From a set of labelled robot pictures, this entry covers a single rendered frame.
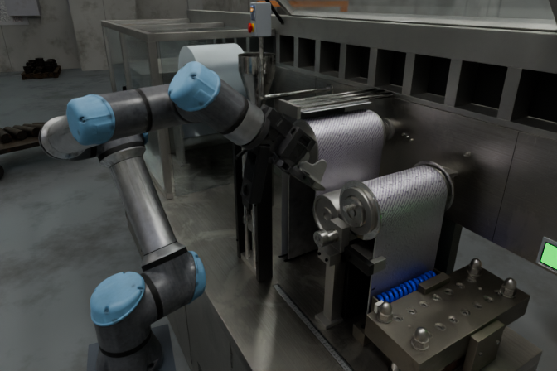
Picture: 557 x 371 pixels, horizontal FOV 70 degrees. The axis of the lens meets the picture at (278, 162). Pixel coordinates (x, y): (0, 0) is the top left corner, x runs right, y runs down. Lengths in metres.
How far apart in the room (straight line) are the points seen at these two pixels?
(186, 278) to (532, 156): 0.85
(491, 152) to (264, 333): 0.74
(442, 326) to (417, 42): 0.74
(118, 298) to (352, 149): 0.70
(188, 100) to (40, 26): 11.65
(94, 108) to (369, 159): 0.79
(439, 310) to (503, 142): 0.43
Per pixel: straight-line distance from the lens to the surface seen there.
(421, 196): 1.02
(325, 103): 1.11
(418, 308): 1.07
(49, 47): 12.26
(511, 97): 1.07
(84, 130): 0.65
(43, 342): 2.67
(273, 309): 1.20
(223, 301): 1.24
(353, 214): 0.96
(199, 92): 0.61
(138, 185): 1.03
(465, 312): 1.11
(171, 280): 1.00
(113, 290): 0.98
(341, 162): 1.13
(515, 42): 1.06
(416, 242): 1.08
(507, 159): 1.09
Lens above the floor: 1.72
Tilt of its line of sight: 22 degrees down
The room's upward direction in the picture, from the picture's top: straight up
